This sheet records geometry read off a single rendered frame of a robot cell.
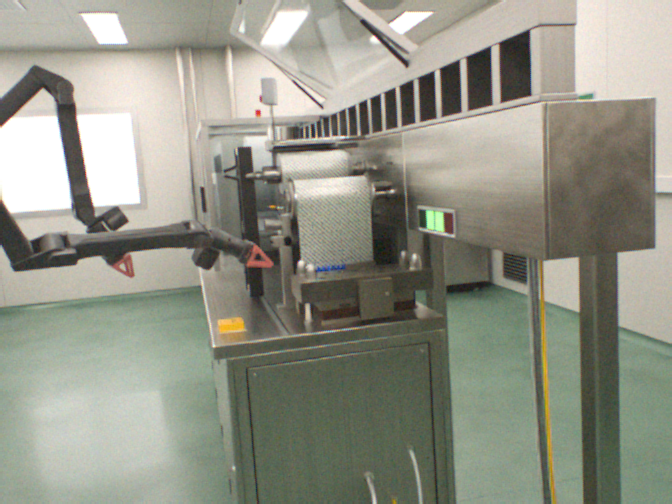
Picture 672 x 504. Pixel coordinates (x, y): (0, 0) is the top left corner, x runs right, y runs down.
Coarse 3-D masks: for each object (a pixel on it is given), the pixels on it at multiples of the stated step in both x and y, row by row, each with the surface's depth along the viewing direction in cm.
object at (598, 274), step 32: (608, 256) 129; (608, 288) 130; (608, 320) 131; (448, 352) 223; (608, 352) 132; (448, 384) 224; (608, 384) 133; (608, 416) 134; (608, 448) 134; (608, 480) 135
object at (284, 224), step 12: (288, 216) 196; (276, 228) 197; (288, 228) 197; (276, 240) 196; (288, 240) 197; (288, 252) 199; (288, 264) 199; (288, 276) 199; (288, 288) 200; (288, 300) 200
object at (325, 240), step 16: (304, 224) 191; (320, 224) 192; (336, 224) 193; (352, 224) 194; (368, 224) 196; (304, 240) 191; (320, 240) 192; (336, 240) 194; (352, 240) 195; (368, 240) 196; (304, 256) 192; (320, 256) 193; (336, 256) 194; (352, 256) 196; (368, 256) 197
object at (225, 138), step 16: (208, 128) 306; (224, 128) 282; (240, 128) 284; (256, 128) 285; (304, 128) 291; (224, 144) 283; (240, 144) 284; (256, 144) 286; (224, 160) 283; (256, 160) 287; (272, 160) 289; (224, 192) 285; (256, 192) 289; (272, 192) 291; (208, 208) 326; (224, 208) 286; (224, 224) 287; (240, 224) 288; (224, 256) 288; (272, 256) 294
